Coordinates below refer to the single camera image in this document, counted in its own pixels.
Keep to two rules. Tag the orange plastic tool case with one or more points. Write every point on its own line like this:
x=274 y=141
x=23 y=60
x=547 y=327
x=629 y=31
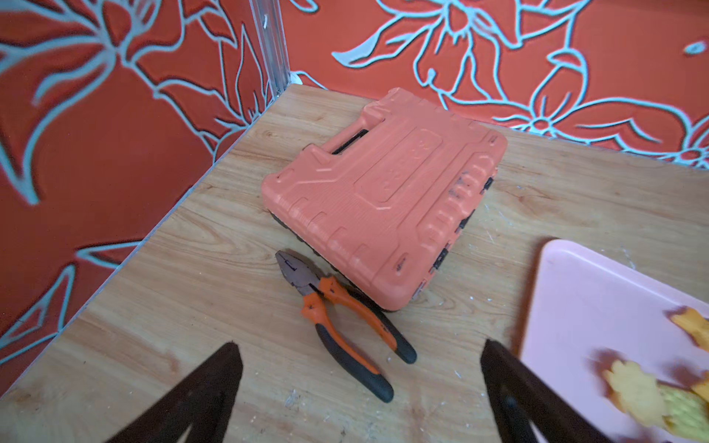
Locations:
x=385 y=200

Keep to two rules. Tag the pink plastic tray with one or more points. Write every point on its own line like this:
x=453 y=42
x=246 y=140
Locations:
x=588 y=311

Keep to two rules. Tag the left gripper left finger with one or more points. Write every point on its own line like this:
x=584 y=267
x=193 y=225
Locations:
x=198 y=409

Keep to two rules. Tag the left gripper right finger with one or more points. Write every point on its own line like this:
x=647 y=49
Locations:
x=523 y=404

